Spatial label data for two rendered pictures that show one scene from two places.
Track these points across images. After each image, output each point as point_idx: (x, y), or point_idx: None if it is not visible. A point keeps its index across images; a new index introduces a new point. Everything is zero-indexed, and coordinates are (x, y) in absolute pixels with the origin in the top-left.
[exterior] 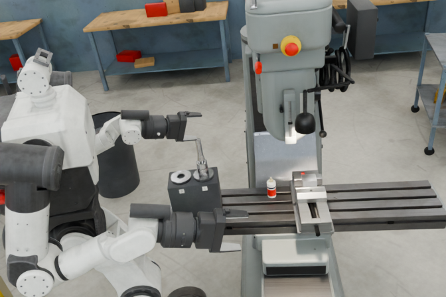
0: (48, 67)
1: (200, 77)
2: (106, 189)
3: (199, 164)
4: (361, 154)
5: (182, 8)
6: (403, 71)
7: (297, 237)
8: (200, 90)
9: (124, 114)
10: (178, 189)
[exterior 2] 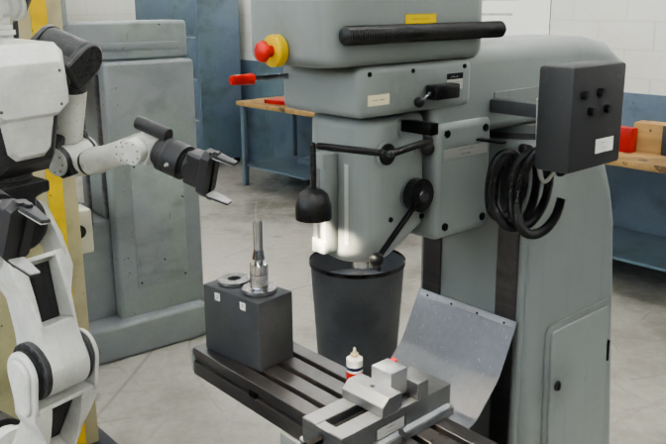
0: (16, 5)
1: (663, 292)
2: None
3: (250, 264)
4: None
5: (665, 146)
6: None
7: None
8: (637, 311)
9: (137, 121)
10: (214, 291)
